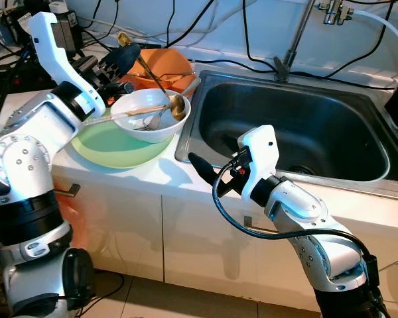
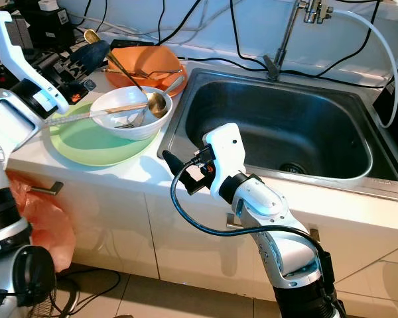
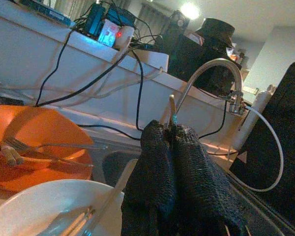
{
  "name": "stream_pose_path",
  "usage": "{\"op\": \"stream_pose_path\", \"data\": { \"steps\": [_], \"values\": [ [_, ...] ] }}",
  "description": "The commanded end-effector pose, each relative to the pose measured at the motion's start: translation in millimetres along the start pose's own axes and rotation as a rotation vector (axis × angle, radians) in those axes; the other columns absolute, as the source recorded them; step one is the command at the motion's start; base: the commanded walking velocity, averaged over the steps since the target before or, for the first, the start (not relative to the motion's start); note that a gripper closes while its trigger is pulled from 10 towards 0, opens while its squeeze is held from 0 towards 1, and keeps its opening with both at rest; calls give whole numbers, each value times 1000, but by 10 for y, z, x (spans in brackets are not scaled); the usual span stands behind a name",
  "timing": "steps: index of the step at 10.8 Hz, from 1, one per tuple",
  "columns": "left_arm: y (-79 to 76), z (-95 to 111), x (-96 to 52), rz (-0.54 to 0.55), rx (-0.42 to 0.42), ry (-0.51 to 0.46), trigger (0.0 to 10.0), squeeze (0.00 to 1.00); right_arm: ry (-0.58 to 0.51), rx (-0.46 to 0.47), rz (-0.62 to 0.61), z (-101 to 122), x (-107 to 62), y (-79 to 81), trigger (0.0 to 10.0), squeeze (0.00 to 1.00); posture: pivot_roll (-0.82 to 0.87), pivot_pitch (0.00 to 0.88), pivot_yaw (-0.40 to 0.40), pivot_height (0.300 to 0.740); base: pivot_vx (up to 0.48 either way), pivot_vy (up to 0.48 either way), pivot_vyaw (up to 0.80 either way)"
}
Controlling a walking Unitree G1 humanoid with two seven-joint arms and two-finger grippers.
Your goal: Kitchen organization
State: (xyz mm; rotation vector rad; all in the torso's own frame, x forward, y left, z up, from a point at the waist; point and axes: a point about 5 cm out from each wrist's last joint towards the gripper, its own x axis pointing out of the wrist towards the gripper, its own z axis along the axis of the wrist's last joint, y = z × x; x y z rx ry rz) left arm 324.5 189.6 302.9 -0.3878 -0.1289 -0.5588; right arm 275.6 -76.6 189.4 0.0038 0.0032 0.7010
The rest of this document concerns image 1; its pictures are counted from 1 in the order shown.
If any black wall power cable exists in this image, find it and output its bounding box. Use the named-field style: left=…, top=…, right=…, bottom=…
left=241, top=0, right=283, bottom=75

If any white sink cabinet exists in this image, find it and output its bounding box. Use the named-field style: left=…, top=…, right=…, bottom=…
left=50, top=166, right=398, bottom=315

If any silver spoon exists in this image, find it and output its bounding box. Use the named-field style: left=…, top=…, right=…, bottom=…
left=182, top=76, right=202, bottom=100

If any black power adapter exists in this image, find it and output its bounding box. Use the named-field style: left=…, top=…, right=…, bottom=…
left=50, top=10, right=80, bottom=54

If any orange plastic bag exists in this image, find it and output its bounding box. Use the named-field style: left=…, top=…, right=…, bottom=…
left=56, top=195, right=94, bottom=249

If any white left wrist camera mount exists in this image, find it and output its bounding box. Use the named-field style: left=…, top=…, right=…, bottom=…
left=28, top=11, right=107, bottom=117

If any silver cabinet door handle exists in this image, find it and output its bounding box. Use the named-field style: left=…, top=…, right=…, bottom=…
left=53, top=184, right=82, bottom=198
left=244, top=215, right=299, bottom=239

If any metal wall tap valve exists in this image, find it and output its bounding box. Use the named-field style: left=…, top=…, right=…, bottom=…
left=317, top=0, right=354, bottom=26

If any orange bowl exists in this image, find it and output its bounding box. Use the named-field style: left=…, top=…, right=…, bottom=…
left=123, top=48, right=198, bottom=93

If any grey sink faucet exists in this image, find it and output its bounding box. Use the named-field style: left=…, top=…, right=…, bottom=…
left=273, top=0, right=316, bottom=83

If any stainless steel sink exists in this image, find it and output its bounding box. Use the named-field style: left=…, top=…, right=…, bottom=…
left=174, top=70, right=398, bottom=199

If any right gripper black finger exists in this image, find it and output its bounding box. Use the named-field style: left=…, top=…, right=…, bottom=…
left=188, top=154, right=221, bottom=184

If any long gold spoon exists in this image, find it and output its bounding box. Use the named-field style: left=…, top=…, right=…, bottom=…
left=116, top=31, right=188, bottom=121

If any thin black floor cable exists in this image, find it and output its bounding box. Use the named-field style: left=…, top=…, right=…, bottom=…
left=86, top=272, right=127, bottom=312

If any light green plate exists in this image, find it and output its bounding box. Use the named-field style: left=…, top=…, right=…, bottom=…
left=71, top=113, right=176, bottom=169

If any black power strip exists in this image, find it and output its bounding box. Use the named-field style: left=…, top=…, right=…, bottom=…
left=0, top=63, right=54, bottom=90

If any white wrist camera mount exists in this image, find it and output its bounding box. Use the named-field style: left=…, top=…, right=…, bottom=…
left=28, top=11, right=107, bottom=117
left=237, top=125, right=281, bottom=206

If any white water hose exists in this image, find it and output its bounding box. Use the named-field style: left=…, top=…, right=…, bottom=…
left=348, top=8, right=398, bottom=130

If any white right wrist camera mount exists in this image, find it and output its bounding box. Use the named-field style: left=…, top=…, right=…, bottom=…
left=237, top=125, right=281, bottom=206

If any round sink drain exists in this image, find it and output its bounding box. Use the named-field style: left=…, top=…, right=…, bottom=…
left=289, top=164, right=317, bottom=176

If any wooden chopstick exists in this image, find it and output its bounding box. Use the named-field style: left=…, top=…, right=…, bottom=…
left=85, top=103, right=172, bottom=127

